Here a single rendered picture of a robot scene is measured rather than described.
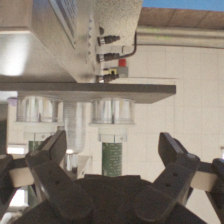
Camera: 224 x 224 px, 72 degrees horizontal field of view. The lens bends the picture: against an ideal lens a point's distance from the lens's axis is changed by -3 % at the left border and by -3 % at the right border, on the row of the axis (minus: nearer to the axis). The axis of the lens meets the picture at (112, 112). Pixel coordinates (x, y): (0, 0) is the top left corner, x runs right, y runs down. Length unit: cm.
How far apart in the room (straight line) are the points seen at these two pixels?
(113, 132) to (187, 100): 173
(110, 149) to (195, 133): 176
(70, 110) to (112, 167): 18
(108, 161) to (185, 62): 184
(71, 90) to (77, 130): 19
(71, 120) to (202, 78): 181
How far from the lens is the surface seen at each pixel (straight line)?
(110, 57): 45
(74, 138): 37
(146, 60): 188
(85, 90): 19
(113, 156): 23
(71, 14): 19
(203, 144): 201
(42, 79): 19
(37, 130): 24
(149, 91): 19
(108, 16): 56
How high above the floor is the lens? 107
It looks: 3 degrees down
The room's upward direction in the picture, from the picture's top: 179 degrees counter-clockwise
